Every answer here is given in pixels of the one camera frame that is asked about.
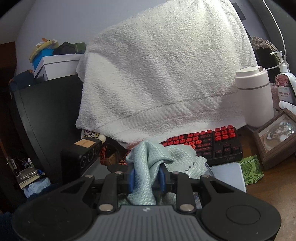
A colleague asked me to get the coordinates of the cartoon plush toy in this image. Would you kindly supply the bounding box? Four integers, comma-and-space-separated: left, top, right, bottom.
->
81, 130, 106, 144

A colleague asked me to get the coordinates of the black cabinet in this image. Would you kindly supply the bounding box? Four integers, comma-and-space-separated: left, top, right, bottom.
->
13, 75, 83, 183

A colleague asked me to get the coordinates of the green patterned packet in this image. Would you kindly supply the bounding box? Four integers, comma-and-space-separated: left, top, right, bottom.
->
238, 155, 264, 185

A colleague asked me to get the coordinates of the white storage box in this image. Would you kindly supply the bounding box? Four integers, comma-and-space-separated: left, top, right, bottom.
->
34, 54, 83, 81

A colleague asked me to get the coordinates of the blue box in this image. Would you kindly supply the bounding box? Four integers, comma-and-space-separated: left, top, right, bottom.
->
33, 49, 54, 70

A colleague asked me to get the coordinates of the large white terry towel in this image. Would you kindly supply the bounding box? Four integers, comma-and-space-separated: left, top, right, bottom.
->
76, 1, 257, 145

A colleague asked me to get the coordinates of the black hexagonal box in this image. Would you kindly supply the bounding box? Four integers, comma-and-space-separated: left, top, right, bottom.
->
53, 42, 76, 55

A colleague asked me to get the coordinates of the brown framed picture box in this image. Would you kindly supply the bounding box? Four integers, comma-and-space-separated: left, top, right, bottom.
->
253, 108, 295, 170

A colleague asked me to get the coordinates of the yellow green plush toy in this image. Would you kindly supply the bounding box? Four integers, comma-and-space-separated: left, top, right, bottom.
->
29, 38, 59, 63

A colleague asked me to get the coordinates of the white cylindrical humidifier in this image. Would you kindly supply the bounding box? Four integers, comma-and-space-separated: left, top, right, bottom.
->
235, 66, 274, 128

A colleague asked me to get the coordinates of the white black plush toy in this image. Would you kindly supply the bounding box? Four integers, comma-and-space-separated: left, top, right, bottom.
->
277, 73, 295, 114

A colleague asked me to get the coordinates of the pink label pump bottle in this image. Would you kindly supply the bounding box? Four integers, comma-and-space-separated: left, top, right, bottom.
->
271, 51, 295, 105

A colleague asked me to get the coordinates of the ornate vintage mirror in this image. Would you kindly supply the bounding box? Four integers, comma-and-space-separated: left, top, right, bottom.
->
250, 36, 282, 77

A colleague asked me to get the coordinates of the white lamp cable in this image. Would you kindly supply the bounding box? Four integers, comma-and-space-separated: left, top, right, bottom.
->
262, 0, 289, 71

